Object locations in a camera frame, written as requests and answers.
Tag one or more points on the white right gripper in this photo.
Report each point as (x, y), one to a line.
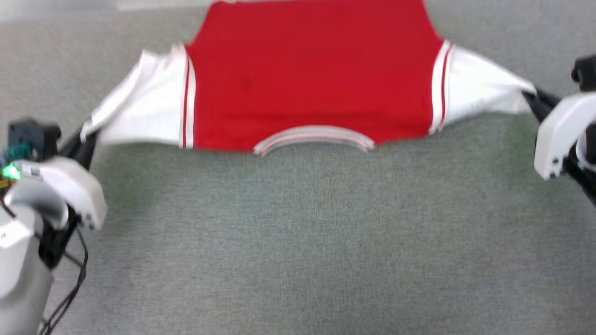
(558, 135)

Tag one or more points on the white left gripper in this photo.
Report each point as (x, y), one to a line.
(77, 190)

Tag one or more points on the red and white shirt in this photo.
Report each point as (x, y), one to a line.
(312, 74)

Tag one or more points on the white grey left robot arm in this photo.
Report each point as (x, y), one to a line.
(23, 260)

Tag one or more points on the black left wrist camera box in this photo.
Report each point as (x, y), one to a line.
(35, 135)

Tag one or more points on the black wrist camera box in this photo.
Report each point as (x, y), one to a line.
(35, 135)
(585, 72)

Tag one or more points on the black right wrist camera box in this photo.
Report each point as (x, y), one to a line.
(585, 72)

